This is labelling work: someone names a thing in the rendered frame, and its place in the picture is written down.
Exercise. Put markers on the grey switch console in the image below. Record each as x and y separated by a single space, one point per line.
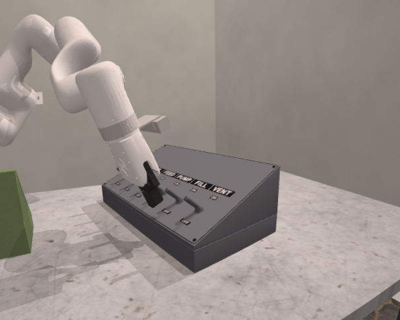
234 203

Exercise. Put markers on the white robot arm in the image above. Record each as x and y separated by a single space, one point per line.
69 48

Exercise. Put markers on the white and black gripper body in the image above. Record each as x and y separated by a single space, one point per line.
129 153

